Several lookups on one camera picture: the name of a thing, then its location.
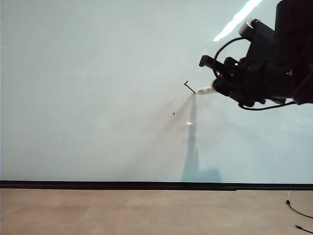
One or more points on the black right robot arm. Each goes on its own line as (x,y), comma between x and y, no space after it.
(298,29)

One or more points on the whiteboard with black frame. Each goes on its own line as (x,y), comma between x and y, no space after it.
(97,98)

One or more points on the white marker pen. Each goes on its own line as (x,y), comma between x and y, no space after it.
(205,90)

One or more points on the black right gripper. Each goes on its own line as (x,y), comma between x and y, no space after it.
(266,66)

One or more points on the right wrist camera silver lens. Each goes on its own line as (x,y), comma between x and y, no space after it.
(252,28)

